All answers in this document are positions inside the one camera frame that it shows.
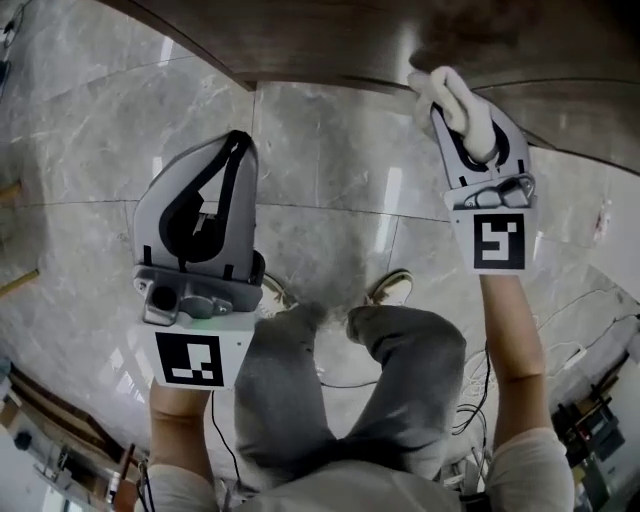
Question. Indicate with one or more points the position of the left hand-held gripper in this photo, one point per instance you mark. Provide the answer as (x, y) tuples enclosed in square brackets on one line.
[(195, 360)]

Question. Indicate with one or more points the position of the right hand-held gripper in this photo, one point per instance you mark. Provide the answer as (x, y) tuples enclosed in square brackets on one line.
[(500, 240)]

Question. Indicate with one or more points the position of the white fluffy cloth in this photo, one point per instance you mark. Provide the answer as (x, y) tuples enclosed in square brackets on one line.
[(455, 95)]

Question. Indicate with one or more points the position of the person's right forearm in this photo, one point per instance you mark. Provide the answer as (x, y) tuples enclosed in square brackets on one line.
[(515, 350)]

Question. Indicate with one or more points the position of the person's left forearm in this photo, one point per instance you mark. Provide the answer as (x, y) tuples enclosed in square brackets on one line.
[(177, 430)]

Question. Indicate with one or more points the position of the dark vanity cabinet black top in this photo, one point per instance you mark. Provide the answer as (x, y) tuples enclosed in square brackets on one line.
[(575, 120)]

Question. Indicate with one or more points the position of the person's left white shoe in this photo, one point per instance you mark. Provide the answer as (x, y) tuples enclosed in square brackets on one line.
[(275, 295)]

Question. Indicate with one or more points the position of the person's white shoe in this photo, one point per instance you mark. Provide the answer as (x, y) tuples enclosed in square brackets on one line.
[(275, 295), (392, 287)]

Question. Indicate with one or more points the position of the person's right white shoe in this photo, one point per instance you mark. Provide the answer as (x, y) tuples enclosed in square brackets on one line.
[(392, 287)]

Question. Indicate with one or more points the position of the person's grey trousers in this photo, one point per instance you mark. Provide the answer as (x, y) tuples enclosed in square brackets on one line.
[(290, 390)]

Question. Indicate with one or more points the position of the white power adapter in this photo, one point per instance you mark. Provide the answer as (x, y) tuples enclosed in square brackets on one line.
[(573, 360)]

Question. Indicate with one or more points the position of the brown wooden furniture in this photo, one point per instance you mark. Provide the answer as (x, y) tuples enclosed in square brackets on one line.
[(60, 415)]

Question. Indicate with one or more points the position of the person's white shirt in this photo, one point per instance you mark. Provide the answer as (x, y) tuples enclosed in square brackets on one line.
[(350, 492)]

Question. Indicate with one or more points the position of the wooden chair frame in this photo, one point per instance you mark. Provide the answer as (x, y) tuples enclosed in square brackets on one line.
[(20, 281)]

